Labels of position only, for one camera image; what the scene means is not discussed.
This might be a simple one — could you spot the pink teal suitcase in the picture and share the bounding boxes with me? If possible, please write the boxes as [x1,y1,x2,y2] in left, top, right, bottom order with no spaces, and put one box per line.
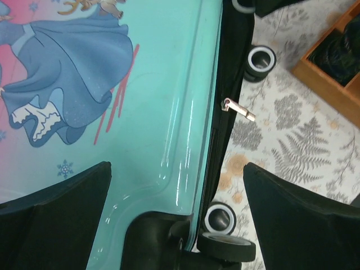
[1,1,292,269]

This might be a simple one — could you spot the floral patterned table mat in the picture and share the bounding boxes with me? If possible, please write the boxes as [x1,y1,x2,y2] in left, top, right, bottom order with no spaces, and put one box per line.
[213,0,360,270]

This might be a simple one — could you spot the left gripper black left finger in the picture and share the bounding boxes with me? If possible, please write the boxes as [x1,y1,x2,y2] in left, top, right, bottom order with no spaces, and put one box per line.
[1,161,111,270]

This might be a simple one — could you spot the wooden compartment tray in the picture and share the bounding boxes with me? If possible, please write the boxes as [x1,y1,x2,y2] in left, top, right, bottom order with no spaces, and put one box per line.
[292,1,359,127]

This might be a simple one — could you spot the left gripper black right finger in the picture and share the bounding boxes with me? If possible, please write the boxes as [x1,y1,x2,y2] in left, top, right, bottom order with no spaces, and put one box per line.
[243,163,359,269]

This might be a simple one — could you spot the rolled black belt top-left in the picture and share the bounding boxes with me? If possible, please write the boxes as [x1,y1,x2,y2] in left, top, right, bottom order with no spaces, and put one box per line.
[308,16,359,86]

